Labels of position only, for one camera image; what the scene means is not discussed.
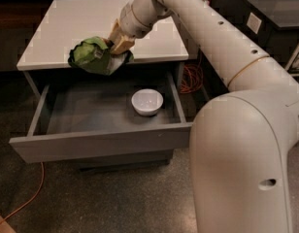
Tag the white bowl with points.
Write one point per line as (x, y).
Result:
(147, 102)

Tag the green rice chip bag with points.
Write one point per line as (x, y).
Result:
(94, 56)

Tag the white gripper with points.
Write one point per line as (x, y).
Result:
(130, 22)

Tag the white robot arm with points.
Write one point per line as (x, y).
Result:
(239, 141)

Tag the cardboard corner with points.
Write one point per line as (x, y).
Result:
(5, 227)

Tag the grey drawer cabinet white top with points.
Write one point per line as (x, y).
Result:
(66, 23)

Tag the framed poster on cabinet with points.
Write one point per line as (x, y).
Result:
(292, 66)

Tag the grey top drawer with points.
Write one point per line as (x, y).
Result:
(85, 118)

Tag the black cabinet with hole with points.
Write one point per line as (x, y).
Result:
(272, 16)

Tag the white label on cabinet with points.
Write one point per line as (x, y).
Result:
(254, 23)

